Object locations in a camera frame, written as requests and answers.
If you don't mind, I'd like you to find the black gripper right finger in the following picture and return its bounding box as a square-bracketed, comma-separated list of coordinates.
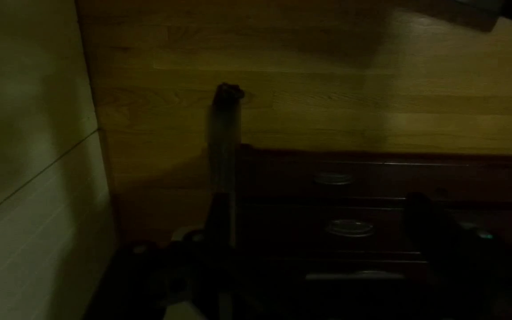
[406, 189, 456, 280]

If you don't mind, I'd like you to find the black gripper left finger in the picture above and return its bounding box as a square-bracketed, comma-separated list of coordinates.
[202, 189, 239, 271]

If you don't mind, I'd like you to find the dark wooden dresser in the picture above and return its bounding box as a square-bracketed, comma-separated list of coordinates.
[232, 140, 512, 320]

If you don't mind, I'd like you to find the brass ring drawer handle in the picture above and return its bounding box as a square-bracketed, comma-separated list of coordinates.
[324, 216, 378, 239]

